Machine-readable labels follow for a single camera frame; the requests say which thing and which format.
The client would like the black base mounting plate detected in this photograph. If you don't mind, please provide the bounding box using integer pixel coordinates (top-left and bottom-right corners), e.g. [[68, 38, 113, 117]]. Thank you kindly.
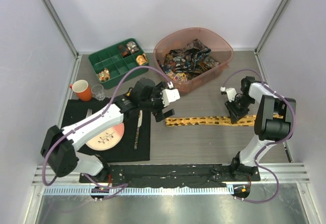
[[79, 163, 261, 188]]

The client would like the clear shot glass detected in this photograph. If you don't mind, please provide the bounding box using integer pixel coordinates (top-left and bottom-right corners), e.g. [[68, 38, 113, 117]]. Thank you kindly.
[[91, 85, 105, 101]]

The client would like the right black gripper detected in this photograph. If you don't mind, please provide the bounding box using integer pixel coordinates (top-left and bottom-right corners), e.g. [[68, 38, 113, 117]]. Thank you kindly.
[[226, 95, 256, 124]]

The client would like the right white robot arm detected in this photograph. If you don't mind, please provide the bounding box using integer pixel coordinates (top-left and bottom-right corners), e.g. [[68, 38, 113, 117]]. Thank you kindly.
[[220, 76, 296, 181]]

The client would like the black white rolled tie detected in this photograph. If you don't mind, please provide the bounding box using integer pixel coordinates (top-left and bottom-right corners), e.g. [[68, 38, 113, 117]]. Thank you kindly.
[[126, 41, 140, 54]]

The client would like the green compartment tray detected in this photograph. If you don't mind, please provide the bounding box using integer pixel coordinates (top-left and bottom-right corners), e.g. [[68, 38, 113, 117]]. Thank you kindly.
[[88, 38, 145, 90]]

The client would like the black cloth placemat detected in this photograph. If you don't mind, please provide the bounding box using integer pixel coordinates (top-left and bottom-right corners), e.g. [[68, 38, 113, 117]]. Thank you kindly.
[[62, 98, 151, 162]]

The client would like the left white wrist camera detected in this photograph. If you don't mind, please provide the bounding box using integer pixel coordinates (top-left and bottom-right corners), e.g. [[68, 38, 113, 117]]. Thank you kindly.
[[162, 81, 180, 107]]

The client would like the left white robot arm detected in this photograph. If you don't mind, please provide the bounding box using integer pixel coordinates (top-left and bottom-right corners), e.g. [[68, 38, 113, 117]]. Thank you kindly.
[[41, 78, 180, 183]]

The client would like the dark red rolled tie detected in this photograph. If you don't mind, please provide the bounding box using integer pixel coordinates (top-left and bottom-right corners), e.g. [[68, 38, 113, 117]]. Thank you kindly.
[[118, 44, 131, 58]]

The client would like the orange mug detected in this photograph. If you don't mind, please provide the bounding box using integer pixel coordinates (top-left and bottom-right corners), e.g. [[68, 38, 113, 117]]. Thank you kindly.
[[69, 80, 92, 102]]

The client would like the patterned handle knife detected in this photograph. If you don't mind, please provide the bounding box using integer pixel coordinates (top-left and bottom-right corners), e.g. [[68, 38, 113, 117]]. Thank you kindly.
[[134, 110, 143, 150]]

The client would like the aluminium frame rail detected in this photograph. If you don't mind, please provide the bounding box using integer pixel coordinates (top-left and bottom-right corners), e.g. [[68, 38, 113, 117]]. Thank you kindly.
[[32, 163, 310, 186]]

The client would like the dark floral tie pile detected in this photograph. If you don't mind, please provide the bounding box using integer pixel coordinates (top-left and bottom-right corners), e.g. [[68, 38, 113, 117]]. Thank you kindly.
[[160, 39, 220, 82]]

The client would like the pink translucent plastic bin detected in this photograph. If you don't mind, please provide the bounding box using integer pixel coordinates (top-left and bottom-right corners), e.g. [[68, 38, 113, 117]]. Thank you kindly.
[[153, 27, 234, 95]]

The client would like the red white rolled tie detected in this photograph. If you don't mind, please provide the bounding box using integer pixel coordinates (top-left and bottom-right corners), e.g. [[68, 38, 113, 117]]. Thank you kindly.
[[97, 68, 111, 82]]

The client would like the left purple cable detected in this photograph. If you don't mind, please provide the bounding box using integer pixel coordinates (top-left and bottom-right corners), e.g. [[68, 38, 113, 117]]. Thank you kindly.
[[42, 65, 170, 201]]

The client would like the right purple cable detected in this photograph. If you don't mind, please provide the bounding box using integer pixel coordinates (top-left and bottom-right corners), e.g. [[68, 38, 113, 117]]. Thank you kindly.
[[223, 69, 295, 203]]

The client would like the silver fork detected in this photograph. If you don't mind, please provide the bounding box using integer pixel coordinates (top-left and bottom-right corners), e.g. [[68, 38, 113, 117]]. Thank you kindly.
[[86, 109, 92, 118]]

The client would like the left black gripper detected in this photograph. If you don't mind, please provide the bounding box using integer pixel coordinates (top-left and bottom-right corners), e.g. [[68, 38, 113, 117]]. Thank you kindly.
[[140, 82, 174, 122]]

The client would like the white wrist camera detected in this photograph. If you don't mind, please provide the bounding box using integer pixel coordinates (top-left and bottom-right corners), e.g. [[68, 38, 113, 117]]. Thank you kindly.
[[162, 81, 180, 107], [220, 87, 237, 102]]

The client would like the white slotted cable duct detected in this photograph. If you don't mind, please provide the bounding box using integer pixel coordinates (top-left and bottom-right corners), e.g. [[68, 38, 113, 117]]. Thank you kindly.
[[43, 185, 234, 196]]

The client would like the pink cream plate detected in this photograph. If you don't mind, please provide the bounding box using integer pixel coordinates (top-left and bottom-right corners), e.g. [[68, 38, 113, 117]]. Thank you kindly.
[[86, 123, 125, 151]]

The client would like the purple cable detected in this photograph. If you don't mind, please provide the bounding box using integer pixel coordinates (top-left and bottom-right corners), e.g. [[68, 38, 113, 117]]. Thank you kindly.
[[223, 69, 295, 203], [42, 65, 170, 201]]

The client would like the orange cream rolled tie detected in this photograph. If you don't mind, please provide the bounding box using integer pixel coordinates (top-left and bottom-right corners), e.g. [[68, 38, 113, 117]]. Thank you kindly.
[[136, 53, 148, 66]]

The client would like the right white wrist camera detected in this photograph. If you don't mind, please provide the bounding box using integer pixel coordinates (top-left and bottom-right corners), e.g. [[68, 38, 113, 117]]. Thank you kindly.
[[220, 87, 237, 102]]

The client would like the yellow beetle print tie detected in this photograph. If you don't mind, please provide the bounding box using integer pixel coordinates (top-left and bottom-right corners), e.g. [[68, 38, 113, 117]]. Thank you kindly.
[[165, 114, 284, 128]]

